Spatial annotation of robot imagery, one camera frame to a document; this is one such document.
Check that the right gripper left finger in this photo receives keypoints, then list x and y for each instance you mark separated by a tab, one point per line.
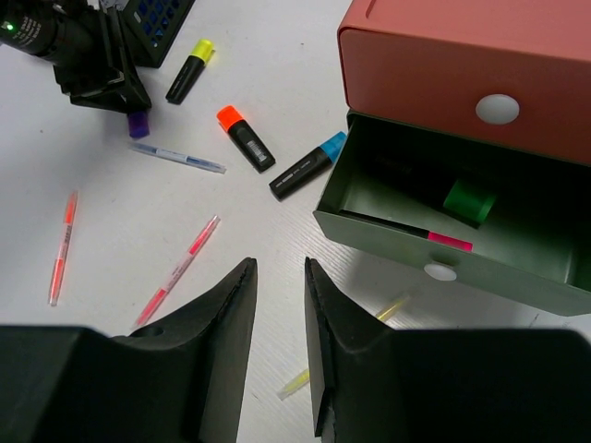
179	379

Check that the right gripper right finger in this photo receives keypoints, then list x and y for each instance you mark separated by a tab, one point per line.
372	383

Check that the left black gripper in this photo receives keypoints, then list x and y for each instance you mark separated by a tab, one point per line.
87	46

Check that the blue plastic folder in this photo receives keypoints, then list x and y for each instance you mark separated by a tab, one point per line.
155	18

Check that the purple cap black highlighter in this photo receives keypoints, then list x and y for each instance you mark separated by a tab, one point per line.
138	124

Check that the yellow cap black highlighter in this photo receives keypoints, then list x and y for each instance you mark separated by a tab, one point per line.
190	71

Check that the orange cap black highlighter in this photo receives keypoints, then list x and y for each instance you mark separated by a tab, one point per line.
245	138

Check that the pink cap black highlighter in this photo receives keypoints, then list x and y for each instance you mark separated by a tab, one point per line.
412	230

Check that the green cap black highlighter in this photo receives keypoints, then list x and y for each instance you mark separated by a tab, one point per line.
439	189

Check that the green drawer box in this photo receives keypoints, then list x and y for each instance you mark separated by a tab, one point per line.
504	221

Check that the blue cap black highlighter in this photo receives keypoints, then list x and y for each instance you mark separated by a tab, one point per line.
308	168

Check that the salmon top drawer box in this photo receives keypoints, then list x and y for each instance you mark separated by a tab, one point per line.
514	73

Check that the black mesh file organizer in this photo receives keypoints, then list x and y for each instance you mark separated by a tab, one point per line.
142	52

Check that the pink thin pen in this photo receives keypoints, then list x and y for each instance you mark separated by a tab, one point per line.
181	267

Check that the blue thin pen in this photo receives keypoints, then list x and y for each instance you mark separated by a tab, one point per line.
177	157

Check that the orange thin pen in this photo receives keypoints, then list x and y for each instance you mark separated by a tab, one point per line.
65	239

